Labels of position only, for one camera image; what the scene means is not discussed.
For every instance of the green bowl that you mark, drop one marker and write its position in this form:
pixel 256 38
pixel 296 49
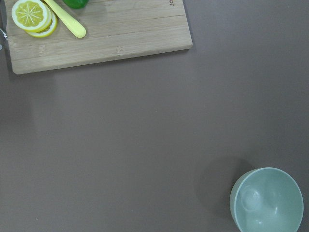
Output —
pixel 266 200

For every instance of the bamboo cutting board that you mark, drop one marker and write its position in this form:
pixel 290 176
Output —
pixel 115 29

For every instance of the yellow plastic knife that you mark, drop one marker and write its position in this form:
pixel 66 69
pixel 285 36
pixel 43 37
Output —
pixel 75 27

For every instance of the lemon slice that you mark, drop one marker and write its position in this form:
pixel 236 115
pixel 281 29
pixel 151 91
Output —
pixel 48 30
pixel 31 15

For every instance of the green lime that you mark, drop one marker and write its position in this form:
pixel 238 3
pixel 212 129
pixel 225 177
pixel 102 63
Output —
pixel 76 4

